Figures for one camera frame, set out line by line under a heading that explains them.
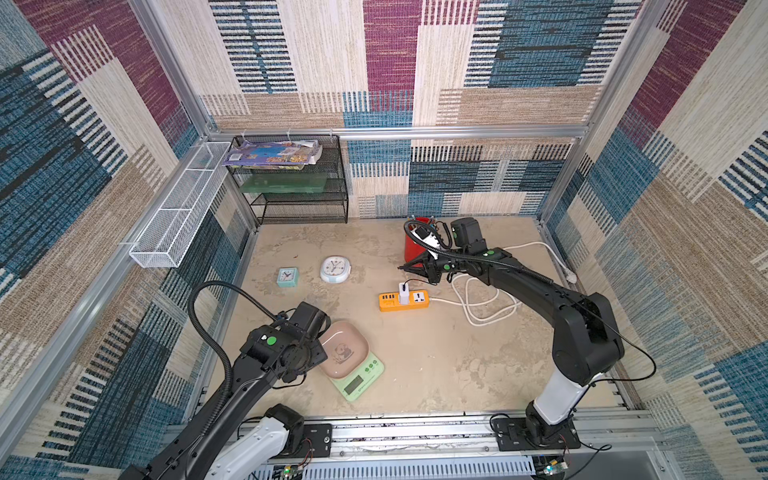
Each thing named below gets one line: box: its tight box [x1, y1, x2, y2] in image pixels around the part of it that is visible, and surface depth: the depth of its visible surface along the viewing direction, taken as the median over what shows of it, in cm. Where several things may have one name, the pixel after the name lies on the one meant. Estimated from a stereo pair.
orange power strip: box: [378, 290, 430, 312], surface depth 98 cm
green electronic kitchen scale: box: [329, 352, 385, 402], surface depth 83 cm
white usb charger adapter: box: [399, 282, 409, 305], surface depth 93 cm
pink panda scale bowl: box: [318, 320, 370, 379], surface depth 86 cm
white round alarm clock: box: [320, 255, 352, 284], surface depth 104 cm
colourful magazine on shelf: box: [222, 140, 323, 170], surface depth 83 cm
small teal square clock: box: [276, 267, 299, 288], surface depth 104 cm
